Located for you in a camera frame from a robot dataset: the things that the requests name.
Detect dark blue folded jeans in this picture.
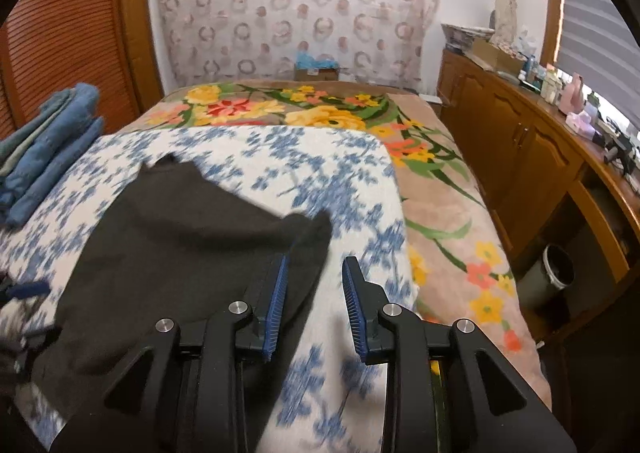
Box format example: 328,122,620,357
0,115,107,228

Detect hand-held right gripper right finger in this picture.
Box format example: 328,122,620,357
341,255,591,453

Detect grey trash bin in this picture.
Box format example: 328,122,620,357
525,244,576,306

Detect brown flower print blanket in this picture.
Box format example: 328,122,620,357
132,80,553,409

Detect blue floral white bedsheet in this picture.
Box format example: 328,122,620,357
0,125,436,453

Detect blue plastic bag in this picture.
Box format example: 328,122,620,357
295,52,339,70

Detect circle print curtain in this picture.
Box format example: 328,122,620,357
150,0,446,91

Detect wooden louvred wardrobe door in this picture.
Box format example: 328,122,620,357
0,0,166,144

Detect patterned shallow box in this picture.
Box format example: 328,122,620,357
441,23,495,50

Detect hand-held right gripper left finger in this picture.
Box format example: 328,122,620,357
50,253,291,453

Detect cardboard box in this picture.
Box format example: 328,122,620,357
294,64,342,82

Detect black pants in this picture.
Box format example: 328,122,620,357
30,155,335,429

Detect light blue folded jeans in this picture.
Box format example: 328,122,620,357
39,83,100,134

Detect pink bottle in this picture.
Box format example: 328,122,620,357
560,73,587,114

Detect wooden cabinet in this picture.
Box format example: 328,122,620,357
437,48,640,334

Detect flat brown carton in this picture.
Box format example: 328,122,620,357
470,38,527,74

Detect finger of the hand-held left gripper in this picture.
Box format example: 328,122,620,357
0,281,51,301
20,325,62,345

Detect striped window blind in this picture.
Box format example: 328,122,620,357
557,0,640,108

